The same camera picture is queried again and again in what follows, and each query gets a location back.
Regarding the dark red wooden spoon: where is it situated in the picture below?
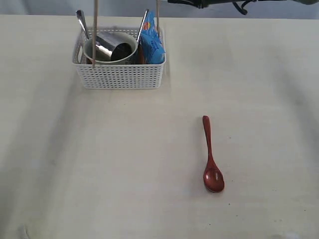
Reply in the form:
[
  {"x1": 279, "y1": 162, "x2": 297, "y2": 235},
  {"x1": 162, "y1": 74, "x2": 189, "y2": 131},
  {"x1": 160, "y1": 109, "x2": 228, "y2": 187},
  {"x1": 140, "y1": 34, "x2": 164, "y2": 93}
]
[{"x1": 202, "y1": 116, "x2": 225, "y2": 193}]

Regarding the shiny steel cup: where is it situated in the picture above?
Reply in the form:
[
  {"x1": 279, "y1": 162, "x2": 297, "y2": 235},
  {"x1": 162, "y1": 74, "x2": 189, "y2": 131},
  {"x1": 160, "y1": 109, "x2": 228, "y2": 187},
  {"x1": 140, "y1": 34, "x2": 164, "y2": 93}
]
[{"x1": 96, "y1": 31, "x2": 133, "y2": 61}]

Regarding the steel fork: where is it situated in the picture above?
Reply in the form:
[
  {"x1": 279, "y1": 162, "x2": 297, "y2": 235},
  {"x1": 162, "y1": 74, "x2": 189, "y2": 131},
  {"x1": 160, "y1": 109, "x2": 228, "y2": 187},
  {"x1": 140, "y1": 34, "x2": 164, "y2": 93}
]
[{"x1": 76, "y1": 9, "x2": 90, "y2": 39}]

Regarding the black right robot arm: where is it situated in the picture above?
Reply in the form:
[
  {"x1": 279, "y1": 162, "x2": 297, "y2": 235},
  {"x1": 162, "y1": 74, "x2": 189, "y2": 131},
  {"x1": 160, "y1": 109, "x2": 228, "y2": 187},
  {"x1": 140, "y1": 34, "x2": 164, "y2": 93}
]
[{"x1": 167, "y1": 0, "x2": 257, "y2": 15}]

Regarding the brown wooden plate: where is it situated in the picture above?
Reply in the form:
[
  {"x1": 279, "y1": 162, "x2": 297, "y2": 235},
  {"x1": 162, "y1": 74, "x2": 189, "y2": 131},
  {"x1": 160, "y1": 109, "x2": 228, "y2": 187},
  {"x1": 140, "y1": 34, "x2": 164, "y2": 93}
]
[{"x1": 95, "y1": 45, "x2": 145, "y2": 65}]

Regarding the blue chips bag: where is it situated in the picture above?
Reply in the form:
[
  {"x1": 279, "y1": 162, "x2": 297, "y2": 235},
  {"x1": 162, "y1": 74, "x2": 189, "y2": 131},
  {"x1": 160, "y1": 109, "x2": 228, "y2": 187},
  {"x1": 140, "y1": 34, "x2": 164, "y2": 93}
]
[{"x1": 140, "y1": 10, "x2": 165, "y2": 64}]

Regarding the white perforated plastic basket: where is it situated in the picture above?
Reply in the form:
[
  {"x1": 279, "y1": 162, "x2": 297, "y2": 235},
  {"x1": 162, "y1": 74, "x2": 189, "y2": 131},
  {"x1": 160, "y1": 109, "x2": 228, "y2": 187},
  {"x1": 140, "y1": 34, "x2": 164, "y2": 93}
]
[{"x1": 72, "y1": 30, "x2": 166, "y2": 90}]

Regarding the cream ceramic bowl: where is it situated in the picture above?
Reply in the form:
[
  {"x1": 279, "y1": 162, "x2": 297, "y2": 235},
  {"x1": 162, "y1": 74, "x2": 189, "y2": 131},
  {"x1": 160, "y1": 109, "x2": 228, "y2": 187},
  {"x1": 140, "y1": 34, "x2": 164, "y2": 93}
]
[{"x1": 83, "y1": 31, "x2": 138, "y2": 65}]

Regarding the steel knife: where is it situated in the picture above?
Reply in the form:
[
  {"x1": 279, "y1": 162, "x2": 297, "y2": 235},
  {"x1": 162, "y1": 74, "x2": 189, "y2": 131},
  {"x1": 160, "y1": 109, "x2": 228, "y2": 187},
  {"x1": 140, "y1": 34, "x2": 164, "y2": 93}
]
[{"x1": 137, "y1": 8, "x2": 149, "y2": 44}]

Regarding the wooden chopstick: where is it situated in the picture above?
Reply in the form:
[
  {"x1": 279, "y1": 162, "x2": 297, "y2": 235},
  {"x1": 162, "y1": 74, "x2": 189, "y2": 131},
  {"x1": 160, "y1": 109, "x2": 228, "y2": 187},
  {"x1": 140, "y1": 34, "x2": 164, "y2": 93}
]
[
  {"x1": 92, "y1": 0, "x2": 98, "y2": 68},
  {"x1": 156, "y1": 0, "x2": 160, "y2": 38}
]

